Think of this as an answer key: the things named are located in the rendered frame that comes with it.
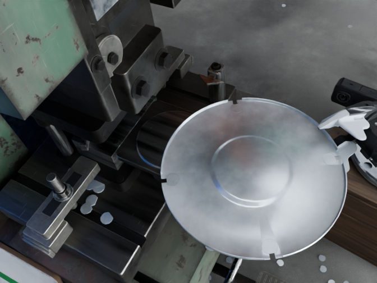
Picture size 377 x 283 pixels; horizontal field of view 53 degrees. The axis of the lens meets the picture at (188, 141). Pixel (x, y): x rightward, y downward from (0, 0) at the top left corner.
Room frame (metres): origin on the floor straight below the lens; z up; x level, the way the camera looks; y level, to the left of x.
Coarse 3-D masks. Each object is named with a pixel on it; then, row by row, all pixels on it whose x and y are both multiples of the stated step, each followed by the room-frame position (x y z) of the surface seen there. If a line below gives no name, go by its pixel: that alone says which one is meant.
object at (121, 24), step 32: (96, 0) 0.39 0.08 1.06; (128, 0) 0.44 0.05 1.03; (96, 32) 0.38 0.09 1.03; (128, 32) 0.43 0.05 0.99; (160, 32) 0.43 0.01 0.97; (128, 64) 0.38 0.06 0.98; (160, 64) 0.41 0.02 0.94; (64, 96) 0.40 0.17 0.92; (96, 96) 0.36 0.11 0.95; (128, 96) 0.36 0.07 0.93
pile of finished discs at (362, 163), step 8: (360, 152) 0.53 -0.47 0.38; (352, 160) 0.53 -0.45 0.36; (360, 160) 0.51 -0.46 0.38; (368, 160) 0.51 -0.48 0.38; (360, 168) 0.49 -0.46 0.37; (368, 168) 0.48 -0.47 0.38; (376, 168) 0.48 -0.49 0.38; (368, 176) 0.46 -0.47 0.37; (376, 176) 0.45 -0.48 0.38; (376, 184) 0.44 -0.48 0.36
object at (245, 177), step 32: (192, 128) 0.40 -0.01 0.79; (224, 128) 0.39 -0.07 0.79; (256, 128) 0.38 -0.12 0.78; (288, 128) 0.37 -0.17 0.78; (192, 160) 0.34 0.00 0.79; (224, 160) 0.32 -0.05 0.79; (256, 160) 0.32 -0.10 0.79; (288, 160) 0.31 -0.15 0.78; (320, 160) 0.30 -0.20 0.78; (192, 192) 0.28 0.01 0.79; (224, 192) 0.27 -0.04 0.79; (256, 192) 0.26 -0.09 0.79; (288, 192) 0.26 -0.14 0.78; (320, 192) 0.25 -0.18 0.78; (192, 224) 0.23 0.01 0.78; (224, 224) 0.22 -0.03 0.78; (256, 224) 0.21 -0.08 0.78; (288, 224) 0.21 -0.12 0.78; (320, 224) 0.20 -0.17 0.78; (256, 256) 0.17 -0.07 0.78
